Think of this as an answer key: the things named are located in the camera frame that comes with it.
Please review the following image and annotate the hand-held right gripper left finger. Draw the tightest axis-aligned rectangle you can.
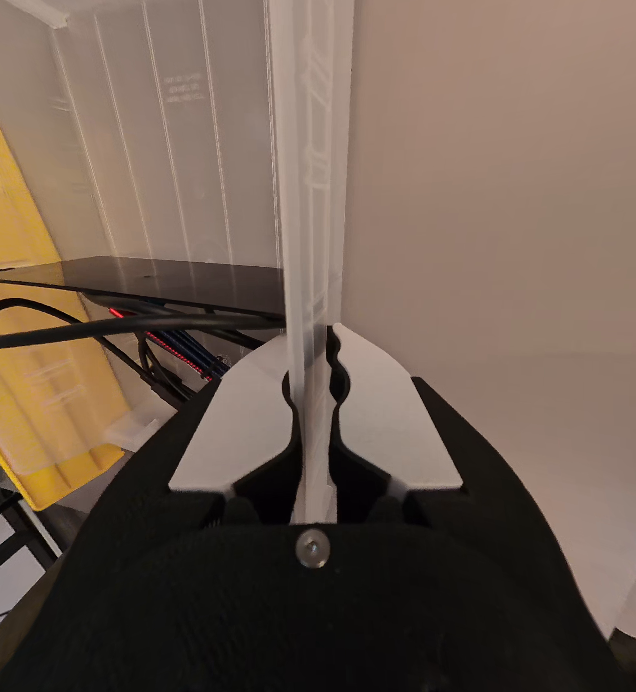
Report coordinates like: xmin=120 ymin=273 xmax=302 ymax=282
xmin=170 ymin=336 xmax=303 ymax=497

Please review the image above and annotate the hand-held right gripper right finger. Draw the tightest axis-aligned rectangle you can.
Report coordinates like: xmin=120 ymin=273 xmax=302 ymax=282
xmin=324 ymin=322 xmax=465 ymax=499

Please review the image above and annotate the bundle of usb cables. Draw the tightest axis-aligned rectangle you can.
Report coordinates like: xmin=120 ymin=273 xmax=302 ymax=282
xmin=80 ymin=314 xmax=264 ymax=411

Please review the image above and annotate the yellow plastic bin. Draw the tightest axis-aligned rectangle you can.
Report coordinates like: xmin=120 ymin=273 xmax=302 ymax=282
xmin=0 ymin=114 xmax=130 ymax=512

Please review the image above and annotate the black 7-port USB hub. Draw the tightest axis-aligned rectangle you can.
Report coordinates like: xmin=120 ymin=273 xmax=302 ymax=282
xmin=0 ymin=297 xmax=290 ymax=351

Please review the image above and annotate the clear plastic bin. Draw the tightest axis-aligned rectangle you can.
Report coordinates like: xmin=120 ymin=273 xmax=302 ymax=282
xmin=4 ymin=0 xmax=356 ymax=527

